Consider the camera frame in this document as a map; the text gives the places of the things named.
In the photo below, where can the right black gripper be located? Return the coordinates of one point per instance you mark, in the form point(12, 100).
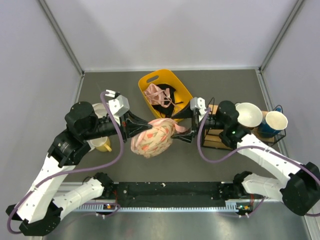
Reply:
point(188, 137)

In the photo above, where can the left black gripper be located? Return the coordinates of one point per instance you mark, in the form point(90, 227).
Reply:
point(131, 127)

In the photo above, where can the floral mesh laundry bag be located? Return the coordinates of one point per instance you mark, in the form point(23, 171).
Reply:
point(154, 141)

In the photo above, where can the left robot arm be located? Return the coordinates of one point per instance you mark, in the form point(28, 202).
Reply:
point(39, 212)

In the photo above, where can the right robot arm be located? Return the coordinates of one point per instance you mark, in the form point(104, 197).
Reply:
point(294, 184)

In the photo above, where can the black bra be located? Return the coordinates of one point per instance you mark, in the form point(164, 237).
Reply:
point(167, 104)

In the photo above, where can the white mesh laundry bag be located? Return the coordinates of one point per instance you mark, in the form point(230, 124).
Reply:
point(100, 110)

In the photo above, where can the pink satin bra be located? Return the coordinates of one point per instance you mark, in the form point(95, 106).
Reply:
point(152, 94)

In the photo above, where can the yellow plastic basket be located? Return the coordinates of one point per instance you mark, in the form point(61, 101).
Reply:
point(165, 76)

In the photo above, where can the yellow mug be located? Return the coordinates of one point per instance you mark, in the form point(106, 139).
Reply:
point(102, 144)

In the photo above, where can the white marble plate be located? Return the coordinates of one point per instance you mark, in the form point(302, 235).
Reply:
point(92, 147)

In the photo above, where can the white ceramic bowl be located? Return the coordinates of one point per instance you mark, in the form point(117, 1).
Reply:
point(250, 115)

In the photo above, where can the blue paper cup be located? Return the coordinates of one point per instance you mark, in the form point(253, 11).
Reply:
point(273, 123)

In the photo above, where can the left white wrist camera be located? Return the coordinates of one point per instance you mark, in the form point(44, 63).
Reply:
point(118, 104)

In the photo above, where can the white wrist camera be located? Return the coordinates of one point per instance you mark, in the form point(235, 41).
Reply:
point(198, 105)
point(118, 104)

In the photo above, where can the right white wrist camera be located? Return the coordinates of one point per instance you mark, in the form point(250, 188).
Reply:
point(198, 105)

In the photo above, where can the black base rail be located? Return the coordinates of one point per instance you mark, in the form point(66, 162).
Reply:
point(174, 194)

